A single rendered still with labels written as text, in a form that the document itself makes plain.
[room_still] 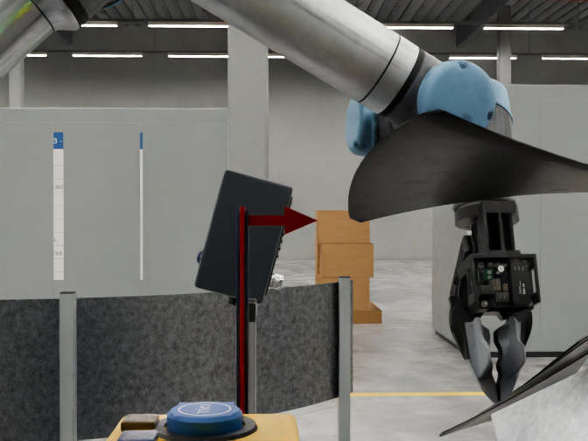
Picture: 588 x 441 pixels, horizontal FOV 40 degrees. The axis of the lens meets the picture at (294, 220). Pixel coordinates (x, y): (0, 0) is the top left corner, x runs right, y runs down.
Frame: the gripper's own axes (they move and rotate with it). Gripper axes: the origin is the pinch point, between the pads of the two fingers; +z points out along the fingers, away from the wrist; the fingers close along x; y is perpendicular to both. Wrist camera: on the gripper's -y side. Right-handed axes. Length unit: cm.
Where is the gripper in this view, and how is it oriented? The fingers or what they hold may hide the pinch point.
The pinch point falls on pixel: (495, 392)
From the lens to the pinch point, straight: 92.6
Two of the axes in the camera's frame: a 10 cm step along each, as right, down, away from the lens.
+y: 0.3, -2.9, -9.6
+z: 0.1, 9.6, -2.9
